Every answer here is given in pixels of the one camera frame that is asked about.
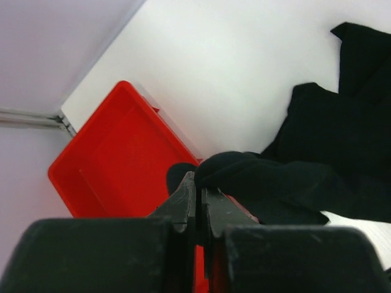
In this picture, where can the black t-shirt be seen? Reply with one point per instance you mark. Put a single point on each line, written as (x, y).
(331, 153)

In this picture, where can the red plastic bin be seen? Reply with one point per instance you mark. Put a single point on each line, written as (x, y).
(116, 165)

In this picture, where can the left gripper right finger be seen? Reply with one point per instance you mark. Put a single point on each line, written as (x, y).
(244, 256)

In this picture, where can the left aluminium frame post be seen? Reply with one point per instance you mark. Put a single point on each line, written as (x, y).
(23, 119)

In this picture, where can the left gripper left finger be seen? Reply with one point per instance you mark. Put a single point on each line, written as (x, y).
(149, 254)

